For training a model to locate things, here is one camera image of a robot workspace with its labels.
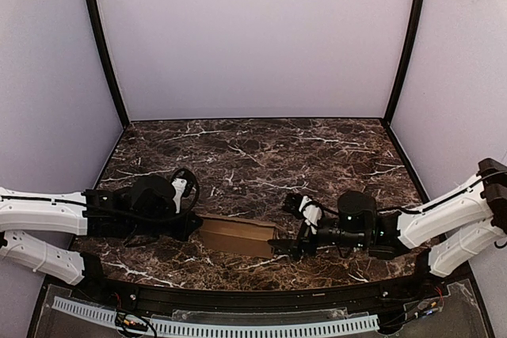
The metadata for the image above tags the clear acrylic plate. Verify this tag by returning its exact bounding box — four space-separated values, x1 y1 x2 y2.
30 281 489 337

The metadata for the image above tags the white slotted cable duct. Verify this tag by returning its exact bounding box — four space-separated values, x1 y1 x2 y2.
51 296 379 337

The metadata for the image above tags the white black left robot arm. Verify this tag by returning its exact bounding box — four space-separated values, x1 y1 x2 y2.
1 169 203 286

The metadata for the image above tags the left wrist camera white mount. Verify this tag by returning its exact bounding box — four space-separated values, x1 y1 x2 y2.
170 168 200 215

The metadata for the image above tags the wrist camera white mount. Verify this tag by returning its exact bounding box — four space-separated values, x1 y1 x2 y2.
170 168 200 215
282 193 324 235

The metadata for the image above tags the black front rail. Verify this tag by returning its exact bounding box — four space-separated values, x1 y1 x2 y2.
71 264 471 317

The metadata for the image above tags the black frame post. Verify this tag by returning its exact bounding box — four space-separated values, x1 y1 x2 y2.
86 0 130 129
383 0 424 127

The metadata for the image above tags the brown cardboard box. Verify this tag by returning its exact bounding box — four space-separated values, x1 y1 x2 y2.
198 215 287 259

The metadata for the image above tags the black left frame post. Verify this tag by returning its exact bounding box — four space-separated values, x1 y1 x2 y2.
86 0 130 129

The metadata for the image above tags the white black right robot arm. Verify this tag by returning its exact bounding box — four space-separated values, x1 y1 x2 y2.
269 158 506 278

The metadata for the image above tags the black right frame post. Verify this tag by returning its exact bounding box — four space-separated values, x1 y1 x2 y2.
383 0 424 127

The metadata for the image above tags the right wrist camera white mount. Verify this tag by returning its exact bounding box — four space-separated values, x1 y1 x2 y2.
282 193 324 235

